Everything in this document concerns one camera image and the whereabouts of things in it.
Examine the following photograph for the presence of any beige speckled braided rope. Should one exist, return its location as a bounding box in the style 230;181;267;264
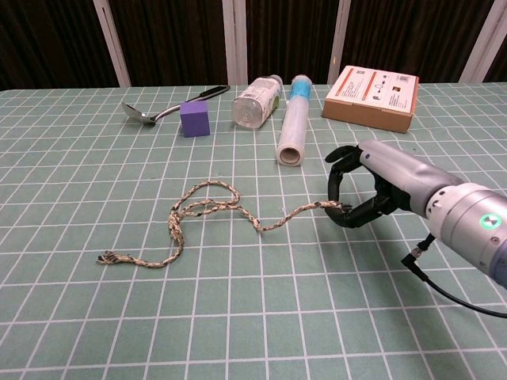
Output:
96;180;345;270

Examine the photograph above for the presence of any white aluminium frame post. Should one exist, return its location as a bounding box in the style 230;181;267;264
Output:
221;0;249;86
458;0;507;84
327;0;353;86
92;0;132;89

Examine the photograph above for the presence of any clear plastic bottle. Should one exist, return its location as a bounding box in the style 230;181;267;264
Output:
231;74;284;131

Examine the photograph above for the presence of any steel ladle black handle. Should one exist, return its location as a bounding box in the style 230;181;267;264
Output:
120;85;231;129

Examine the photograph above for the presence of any cardboard box white label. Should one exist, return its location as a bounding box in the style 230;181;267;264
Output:
321;64;421;134

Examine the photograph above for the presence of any black pleated curtain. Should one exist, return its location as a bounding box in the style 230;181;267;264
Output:
0;0;507;92

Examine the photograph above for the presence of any green checked tablecloth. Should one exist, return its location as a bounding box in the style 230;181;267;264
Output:
0;82;507;380

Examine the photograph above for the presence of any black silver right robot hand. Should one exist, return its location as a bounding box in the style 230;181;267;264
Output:
324;138;468;230

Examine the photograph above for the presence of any plastic wrap roll blue label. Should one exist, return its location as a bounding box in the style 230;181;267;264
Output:
276;74;314;168

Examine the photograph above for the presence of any purple foam cube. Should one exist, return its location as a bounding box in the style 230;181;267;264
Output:
179;100;212;139

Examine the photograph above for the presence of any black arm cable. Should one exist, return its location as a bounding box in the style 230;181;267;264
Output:
401;232;507;317

